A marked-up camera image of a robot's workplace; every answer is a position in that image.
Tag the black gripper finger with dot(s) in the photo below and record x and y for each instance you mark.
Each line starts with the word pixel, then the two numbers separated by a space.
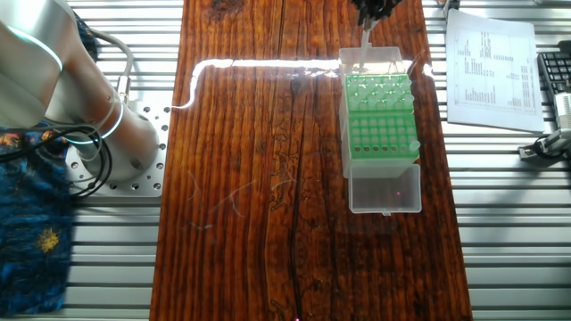
pixel 383 6
pixel 362 11

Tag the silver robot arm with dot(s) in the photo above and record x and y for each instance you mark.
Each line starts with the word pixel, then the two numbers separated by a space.
pixel 35 67

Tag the printed white paper sheet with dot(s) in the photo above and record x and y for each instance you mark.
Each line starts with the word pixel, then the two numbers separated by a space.
pixel 490 102

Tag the black keyboard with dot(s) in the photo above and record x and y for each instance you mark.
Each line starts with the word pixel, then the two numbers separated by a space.
pixel 553 71

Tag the brown wooden board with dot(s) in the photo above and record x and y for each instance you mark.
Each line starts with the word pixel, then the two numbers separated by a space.
pixel 250 178

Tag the blue painted cloth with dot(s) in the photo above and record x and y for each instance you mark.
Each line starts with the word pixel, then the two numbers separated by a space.
pixel 31 249

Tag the aluminium post with foot bracket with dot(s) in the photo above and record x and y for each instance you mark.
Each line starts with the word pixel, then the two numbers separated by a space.
pixel 526 153

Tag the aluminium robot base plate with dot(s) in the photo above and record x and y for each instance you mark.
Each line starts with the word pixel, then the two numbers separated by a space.
pixel 151 178

